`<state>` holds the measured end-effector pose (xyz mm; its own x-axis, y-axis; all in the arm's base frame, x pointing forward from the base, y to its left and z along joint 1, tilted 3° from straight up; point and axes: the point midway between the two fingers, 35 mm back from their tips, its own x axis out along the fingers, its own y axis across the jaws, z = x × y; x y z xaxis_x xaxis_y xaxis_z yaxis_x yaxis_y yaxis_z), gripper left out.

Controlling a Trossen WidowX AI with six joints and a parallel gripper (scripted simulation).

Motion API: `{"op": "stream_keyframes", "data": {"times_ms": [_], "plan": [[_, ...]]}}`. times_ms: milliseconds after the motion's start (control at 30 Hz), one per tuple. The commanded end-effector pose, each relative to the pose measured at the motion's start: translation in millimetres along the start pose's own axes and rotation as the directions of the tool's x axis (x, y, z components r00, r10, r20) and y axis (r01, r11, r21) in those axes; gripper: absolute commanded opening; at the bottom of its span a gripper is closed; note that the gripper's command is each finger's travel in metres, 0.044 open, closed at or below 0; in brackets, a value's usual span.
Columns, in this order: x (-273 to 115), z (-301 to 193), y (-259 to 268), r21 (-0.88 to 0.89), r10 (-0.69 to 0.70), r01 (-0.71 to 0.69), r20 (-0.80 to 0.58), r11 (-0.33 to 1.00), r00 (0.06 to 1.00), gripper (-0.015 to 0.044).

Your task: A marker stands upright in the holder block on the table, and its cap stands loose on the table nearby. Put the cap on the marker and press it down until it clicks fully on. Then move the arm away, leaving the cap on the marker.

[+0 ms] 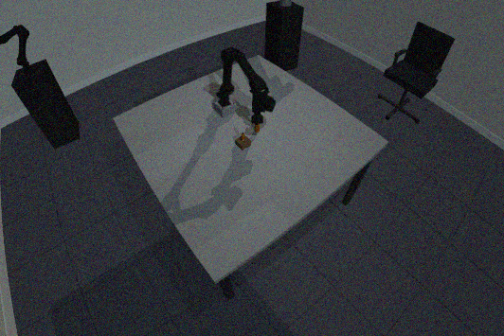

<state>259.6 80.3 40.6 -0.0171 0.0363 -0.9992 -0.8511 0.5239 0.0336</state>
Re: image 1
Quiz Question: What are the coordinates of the brown square block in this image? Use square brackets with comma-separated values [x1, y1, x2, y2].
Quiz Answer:
[235, 136, 251, 150]

